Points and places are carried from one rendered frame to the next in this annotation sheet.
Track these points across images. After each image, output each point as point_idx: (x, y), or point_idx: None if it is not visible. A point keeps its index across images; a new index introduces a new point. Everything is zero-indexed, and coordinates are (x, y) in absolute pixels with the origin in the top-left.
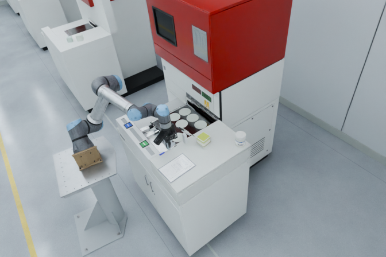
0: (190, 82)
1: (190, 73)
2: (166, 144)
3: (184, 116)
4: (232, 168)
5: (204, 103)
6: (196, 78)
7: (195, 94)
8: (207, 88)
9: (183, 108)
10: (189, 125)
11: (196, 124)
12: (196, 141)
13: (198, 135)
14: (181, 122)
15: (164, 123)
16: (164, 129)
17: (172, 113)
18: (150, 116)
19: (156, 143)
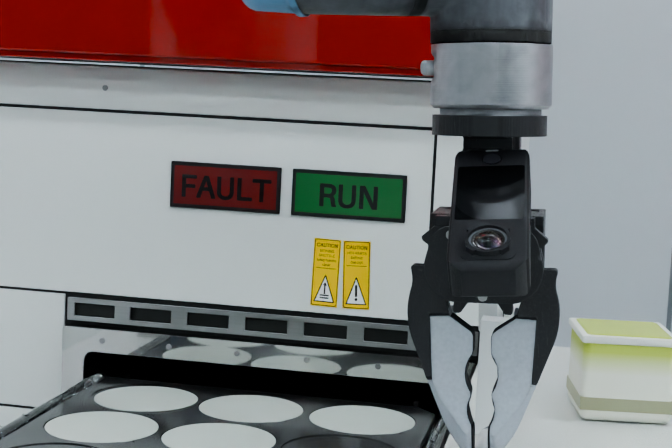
0: (158, 160)
1: (228, 14)
2: (497, 360)
3: (184, 413)
4: None
5: (307, 282)
6: (307, 19)
7: (195, 251)
8: (429, 54)
9: (112, 391)
10: (290, 434)
11: (334, 424)
12: (582, 398)
13: (579, 329)
14: (204, 435)
15: (540, 31)
16: (526, 122)
17: (62, 418)
18: None
19: (515, 254)
